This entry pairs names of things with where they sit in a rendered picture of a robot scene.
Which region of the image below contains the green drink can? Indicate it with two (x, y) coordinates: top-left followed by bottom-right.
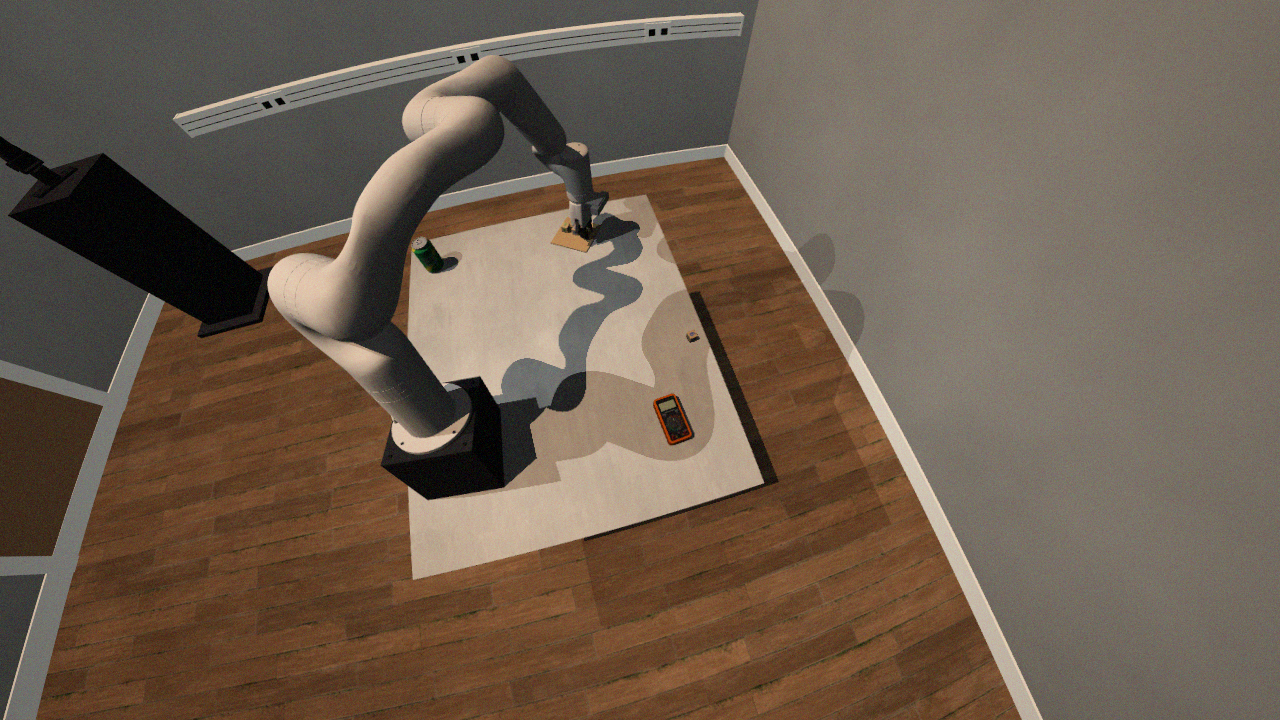
(411, 237), (444, 273)

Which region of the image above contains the tan flat mat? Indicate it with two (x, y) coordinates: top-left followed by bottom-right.
(550, 217), (602, 252)

